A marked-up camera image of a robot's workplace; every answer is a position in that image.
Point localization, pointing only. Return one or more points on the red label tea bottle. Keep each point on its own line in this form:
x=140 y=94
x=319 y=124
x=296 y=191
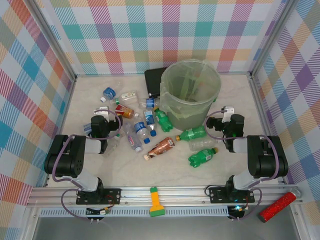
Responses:
x=125 y=111

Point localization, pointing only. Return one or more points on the clear bottle pink label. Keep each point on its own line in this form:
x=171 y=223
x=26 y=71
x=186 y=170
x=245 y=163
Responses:
x=131 y=140

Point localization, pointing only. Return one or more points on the clear label-free plastic bottle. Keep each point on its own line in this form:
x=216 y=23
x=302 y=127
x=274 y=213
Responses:
x=202 y=144

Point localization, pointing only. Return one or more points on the green soda bottle orange cap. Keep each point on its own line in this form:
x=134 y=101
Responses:
x=192 y=133

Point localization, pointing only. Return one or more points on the crushed blue-label bottle white cap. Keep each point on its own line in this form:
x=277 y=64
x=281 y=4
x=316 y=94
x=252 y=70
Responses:
x=109 y=93

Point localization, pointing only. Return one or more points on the light blue label water bottle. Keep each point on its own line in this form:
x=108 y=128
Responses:
x=149 y=118

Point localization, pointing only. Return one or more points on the green soda bottle yellow cap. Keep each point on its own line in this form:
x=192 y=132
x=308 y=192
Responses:
x=202 y=157

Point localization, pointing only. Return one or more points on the clear bottle dark blue band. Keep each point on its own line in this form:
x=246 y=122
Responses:
x=150 y=102

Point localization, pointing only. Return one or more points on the copper label drink bottle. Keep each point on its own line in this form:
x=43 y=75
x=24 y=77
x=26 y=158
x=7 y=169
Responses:
x=160 y=148

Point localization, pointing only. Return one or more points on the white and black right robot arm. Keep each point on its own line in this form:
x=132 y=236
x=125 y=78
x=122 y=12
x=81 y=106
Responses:
x=267 y=157

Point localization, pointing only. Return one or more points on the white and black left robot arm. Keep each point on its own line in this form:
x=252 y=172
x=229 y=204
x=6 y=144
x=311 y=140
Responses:
x=65 y=156

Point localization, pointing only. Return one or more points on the grey round waste bin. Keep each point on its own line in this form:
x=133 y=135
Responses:
x=187 y=120

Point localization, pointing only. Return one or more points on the black flat case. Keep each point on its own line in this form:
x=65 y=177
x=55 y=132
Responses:
x=152 y=80

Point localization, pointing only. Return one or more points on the green and yellow block stack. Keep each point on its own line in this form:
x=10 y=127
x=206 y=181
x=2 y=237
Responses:
x=156 y=202

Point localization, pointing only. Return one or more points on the silver round knob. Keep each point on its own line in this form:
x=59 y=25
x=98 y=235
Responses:
x=297 y=193

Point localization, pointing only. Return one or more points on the red glitter cylinder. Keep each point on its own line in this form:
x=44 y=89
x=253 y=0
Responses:
x=277 y=207

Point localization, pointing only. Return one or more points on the grey metal panel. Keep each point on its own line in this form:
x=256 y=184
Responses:
x=162 y=228

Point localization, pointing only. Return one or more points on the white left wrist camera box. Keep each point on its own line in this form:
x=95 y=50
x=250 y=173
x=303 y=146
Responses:
x=102 y=112

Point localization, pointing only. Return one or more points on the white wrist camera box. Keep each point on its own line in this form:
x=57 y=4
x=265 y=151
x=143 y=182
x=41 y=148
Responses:
x=102 y=112
x=228 y=111

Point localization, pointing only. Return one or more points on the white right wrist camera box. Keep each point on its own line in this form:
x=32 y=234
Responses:
x=228 y=111

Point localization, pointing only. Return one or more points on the aluminium table side rail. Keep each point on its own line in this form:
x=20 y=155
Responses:
x=68 y=102
x=261 y=105

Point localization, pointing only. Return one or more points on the aluminium table end rail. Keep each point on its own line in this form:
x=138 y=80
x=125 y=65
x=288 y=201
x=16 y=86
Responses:
x=112 y=74

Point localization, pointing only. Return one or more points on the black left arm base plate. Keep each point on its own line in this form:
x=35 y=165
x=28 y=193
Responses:
x=112 y=195

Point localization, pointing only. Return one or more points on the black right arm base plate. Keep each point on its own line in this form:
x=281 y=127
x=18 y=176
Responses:
x=217 y=195

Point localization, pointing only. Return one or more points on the aluminium mounting rail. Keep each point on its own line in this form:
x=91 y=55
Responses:
x=185 y=196

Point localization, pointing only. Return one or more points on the aluminium frame post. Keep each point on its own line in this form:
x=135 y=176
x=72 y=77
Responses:
x=53 y=40
x=272 y=37

